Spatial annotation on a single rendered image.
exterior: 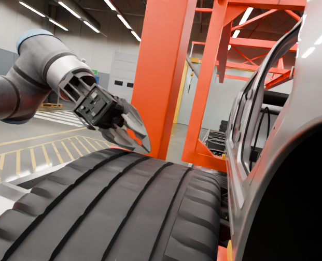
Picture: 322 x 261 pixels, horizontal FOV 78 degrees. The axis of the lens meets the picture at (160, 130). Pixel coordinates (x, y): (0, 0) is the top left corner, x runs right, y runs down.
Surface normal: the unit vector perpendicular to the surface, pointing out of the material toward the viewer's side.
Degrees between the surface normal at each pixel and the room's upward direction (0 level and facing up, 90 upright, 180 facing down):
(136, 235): 23
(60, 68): 68
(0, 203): 45
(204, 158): 90
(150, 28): 90
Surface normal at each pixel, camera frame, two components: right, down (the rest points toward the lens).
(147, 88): -0.28, 0.09
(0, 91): 0.97, -0.23
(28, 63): 0.01, 0.18
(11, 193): 0.18, -0.97
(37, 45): -0.08, -0.28
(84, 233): 0.04, -0.84
